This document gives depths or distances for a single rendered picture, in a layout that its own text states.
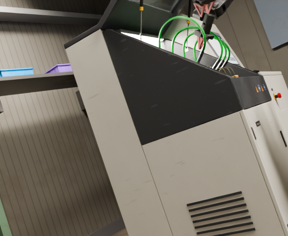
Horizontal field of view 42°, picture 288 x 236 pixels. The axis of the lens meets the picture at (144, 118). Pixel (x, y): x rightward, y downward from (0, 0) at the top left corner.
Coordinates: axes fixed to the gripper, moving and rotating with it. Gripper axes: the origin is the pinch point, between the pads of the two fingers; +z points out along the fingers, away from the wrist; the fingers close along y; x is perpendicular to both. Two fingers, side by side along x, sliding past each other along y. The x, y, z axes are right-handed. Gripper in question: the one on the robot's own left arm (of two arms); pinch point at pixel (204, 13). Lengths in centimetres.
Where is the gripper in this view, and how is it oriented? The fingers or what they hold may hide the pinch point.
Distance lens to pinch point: 202.3
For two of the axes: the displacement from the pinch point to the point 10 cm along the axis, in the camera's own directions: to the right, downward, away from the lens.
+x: 6.4, 4.5, -6.2
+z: 0.9, 7.5, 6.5
